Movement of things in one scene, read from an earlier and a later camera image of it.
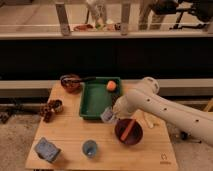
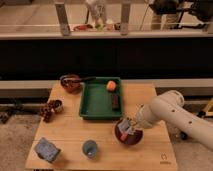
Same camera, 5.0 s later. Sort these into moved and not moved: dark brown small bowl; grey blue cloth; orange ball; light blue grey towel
Moved: light blue grey towel
Not moved: grey blue cloth; orange ball; dark brown small bowl
